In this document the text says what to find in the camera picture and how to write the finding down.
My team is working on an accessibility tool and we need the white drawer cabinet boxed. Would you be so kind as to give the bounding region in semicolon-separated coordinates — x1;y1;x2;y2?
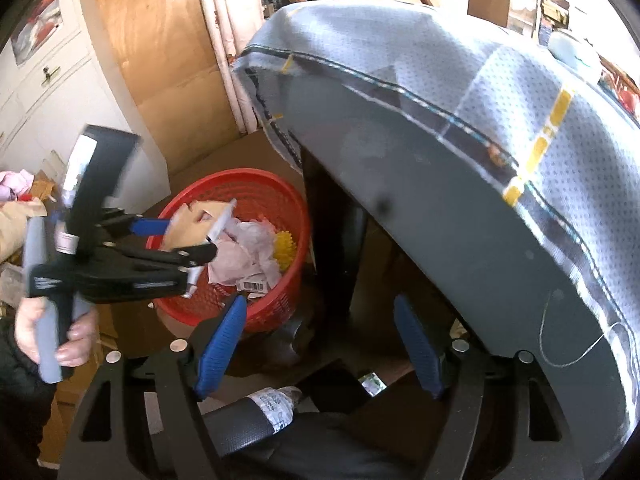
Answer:
0;0;166;201

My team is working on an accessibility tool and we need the white paper towel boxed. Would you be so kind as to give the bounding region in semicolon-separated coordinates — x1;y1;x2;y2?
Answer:
207;220;283;286

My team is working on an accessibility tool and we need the labelled plastic bottle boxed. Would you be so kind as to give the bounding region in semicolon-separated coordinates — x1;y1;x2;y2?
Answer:
205;385;303;458

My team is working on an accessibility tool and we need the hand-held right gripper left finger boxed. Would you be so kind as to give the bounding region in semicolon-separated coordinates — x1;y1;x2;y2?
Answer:
57;294;248;480

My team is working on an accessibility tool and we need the pale blue ceramic lidded jar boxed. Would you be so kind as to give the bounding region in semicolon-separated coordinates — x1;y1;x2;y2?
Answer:
547;30;601;73

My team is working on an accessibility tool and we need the red plastic basket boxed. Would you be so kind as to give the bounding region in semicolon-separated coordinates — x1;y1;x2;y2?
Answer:
149;170;310;335

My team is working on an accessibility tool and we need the small green white packet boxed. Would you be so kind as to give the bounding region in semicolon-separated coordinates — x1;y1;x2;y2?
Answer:
360;372;387;396

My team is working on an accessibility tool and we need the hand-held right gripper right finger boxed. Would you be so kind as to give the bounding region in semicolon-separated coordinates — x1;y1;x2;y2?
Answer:
393;294;586;480

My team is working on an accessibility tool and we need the person's left hand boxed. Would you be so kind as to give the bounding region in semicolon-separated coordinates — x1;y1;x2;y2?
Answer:
14;297;99;368

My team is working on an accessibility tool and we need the person's left forearm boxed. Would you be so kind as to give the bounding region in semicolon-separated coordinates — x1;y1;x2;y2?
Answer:
0;317;58;466

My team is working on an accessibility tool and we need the black white barcode packet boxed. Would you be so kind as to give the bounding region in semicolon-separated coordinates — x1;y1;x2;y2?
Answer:
235;275;273;293

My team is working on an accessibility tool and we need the pink cloth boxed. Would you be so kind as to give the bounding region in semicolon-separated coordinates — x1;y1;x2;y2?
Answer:
0;170;33;202

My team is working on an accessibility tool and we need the flattened cardboard box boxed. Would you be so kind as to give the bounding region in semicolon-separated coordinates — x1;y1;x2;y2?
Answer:
0;197;51;263

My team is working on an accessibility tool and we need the yellow spiky ball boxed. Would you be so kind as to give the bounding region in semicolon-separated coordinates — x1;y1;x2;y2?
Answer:
274;230;298;273

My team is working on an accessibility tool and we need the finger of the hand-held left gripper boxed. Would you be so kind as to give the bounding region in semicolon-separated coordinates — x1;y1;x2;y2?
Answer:
107;241;219;273
97;210;173;238

